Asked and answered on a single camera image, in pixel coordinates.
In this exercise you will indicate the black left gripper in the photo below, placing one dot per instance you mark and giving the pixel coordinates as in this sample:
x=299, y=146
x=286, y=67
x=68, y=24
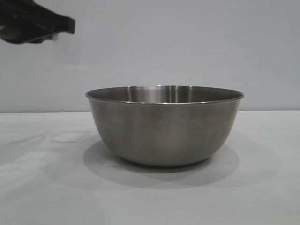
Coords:
x=16, y=21

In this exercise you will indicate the stainless steel mixing bowl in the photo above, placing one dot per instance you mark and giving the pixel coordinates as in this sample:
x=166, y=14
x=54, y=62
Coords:
x=164, y=131

